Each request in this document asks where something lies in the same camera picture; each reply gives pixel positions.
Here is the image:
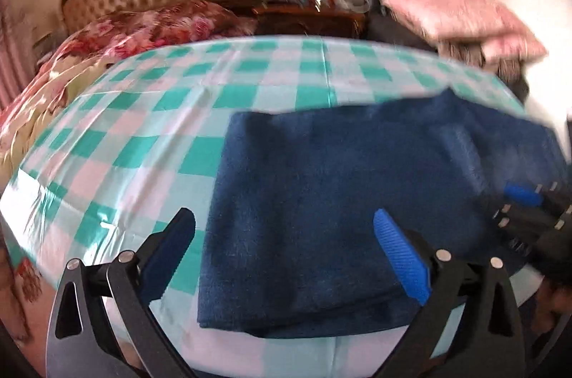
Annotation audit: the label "dark blue denim jeans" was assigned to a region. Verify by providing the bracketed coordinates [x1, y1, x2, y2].
[198, 90, 568, 338]

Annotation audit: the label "person right hand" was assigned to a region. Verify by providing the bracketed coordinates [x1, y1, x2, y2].
[531, 277, 572, 334]

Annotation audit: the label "teal white checkered sheet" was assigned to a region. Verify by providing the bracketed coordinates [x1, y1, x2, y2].
[1, 36, 524, 365]

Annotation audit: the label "plaid beige blanket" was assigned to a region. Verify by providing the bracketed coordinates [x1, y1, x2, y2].
[437, 41, 523, 86]

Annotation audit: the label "small pink pillow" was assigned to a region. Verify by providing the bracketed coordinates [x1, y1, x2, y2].
[480, 1, 550, 66]

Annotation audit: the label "large pink floral pillow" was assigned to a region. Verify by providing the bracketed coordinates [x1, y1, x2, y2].
[380, 0, 527, 42]

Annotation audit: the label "floral pink quilt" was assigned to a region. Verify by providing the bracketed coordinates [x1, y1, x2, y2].
[1, 1, 257, 354]

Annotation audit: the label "dark wooden nightstand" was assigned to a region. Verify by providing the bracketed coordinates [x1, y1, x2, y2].
[253, 5, 365, 39]

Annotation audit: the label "pink striped curtain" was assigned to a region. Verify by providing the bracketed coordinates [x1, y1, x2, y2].
[0, 0, 36, 109]

